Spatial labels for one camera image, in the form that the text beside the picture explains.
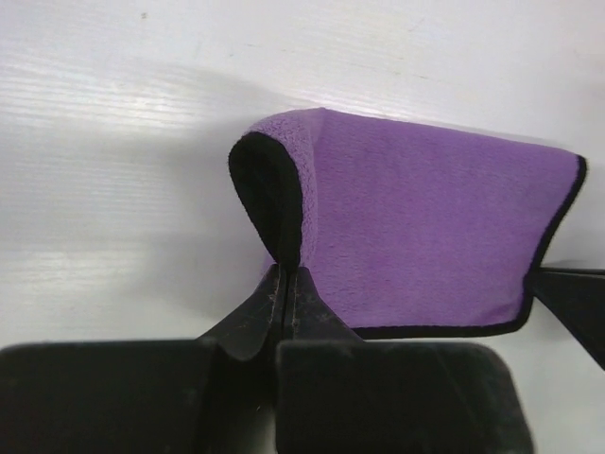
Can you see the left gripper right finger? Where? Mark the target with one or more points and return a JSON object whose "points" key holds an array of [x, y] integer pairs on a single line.
{"points": [[337, 393]]}

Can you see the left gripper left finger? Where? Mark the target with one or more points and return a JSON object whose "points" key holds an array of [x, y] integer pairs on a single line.
{"points": [[204, 395]]}

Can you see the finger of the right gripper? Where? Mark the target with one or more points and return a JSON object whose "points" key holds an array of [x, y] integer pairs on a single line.
{"points": [[576, 298]]}

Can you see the black and purple towel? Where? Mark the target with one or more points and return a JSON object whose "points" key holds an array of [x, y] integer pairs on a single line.
{"points": [[408, 230]]}

